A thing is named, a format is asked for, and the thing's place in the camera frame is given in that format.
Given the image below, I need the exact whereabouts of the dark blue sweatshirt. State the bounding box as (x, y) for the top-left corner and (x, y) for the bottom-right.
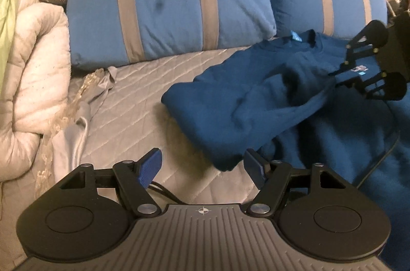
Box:
(161, 31), (409, 270)

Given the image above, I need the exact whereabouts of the grey quilted bedspread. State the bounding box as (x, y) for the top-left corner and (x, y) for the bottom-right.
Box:
(0, 45), (267, 271)

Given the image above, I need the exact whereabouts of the white and green duvet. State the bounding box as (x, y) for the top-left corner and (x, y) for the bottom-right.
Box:
(1, 0), (71, 181)

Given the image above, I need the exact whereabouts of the left blue striped pillow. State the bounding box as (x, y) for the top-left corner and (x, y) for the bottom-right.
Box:
(67, 0), (276, 70)

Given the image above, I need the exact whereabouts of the black cable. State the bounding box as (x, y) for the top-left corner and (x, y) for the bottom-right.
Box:
(147, 129), (401, 204)

